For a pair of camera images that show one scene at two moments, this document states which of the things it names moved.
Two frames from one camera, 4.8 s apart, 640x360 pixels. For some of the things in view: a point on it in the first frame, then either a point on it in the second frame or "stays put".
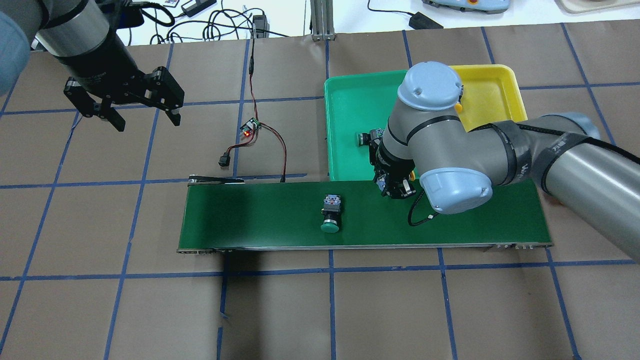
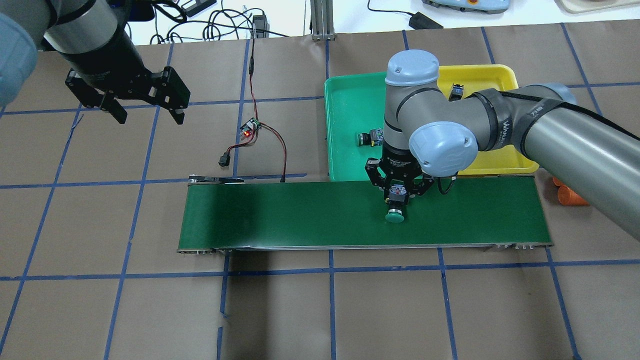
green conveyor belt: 225,214 stays put
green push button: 362,138 stays put
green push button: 331,213 → 397,201
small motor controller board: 253,125 stays put
